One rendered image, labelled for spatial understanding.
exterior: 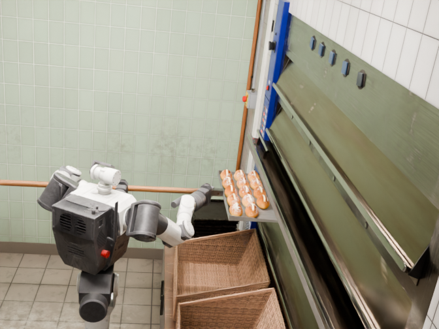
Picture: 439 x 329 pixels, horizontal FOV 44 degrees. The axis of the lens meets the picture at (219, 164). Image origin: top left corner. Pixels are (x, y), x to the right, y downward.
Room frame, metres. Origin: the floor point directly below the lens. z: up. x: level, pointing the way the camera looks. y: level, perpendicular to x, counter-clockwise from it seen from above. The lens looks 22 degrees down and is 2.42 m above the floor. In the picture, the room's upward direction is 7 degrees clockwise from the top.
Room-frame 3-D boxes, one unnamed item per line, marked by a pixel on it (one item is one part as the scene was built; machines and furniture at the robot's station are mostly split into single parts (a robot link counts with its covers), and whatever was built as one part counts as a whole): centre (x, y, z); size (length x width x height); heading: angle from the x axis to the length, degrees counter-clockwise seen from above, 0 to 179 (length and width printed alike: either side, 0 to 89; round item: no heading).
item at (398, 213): (2.06, -0.41, 1.80); 1.79 x 0.11 x 0.19; 8
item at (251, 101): (3.54, -0.16, 1.46); 0.10 x 0.07 x 0.10; 8
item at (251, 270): (2.60, -0.06, 0.72); 0.56 x 0.49 x 0.28; 7
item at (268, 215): (2.64, -0.21, 1.19); 0.55 x 0.36 x 0.03; 9
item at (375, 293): (2.06, -0.41, 1.54); 1.79 x 0.11 x 0.19; 8
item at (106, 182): (2.03, 0.45, 1.47); 0.10 x 0.07 x 0.09; 69
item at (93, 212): (1.98, 0.48, 1.27); 0.34 x 0.30 x 0.36; 69
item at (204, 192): (2.51, 0.08, 1.19); 0.12 x 0.10 x 0.13; 153
